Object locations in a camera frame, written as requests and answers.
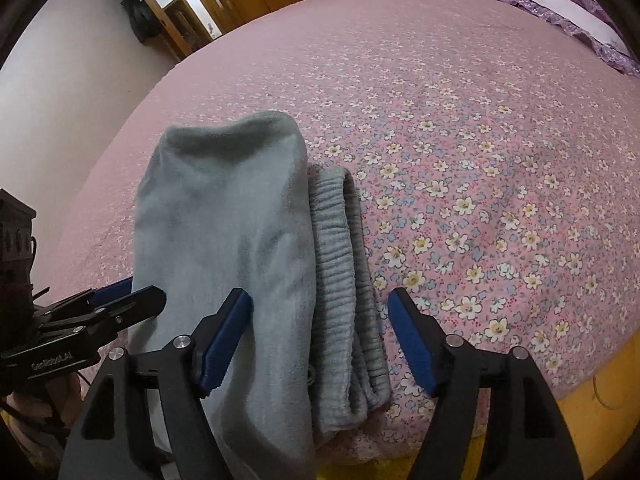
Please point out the person's left hand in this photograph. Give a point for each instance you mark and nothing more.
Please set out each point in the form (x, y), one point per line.
(57, 402)

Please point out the dark jacket on door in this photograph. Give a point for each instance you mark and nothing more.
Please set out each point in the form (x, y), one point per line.
(143, 22)

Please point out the pink floral bed sheet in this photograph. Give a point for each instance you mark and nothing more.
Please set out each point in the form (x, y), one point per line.
(497, 162)

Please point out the wooden bedroom door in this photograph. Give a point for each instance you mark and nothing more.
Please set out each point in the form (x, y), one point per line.
(173, 37)

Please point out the grey fleece pants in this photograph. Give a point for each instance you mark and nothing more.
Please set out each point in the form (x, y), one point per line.
(237, 206)

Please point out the purple ruffled pillow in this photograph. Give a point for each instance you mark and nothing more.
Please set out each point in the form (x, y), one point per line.
(588, 22)

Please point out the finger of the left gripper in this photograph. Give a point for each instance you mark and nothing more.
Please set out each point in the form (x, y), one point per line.
(104, 323)
(95, 297)

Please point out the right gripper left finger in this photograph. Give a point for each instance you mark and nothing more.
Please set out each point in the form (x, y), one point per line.
(113, 437)

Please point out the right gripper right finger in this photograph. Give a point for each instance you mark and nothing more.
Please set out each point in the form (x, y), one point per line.
(526, 435)

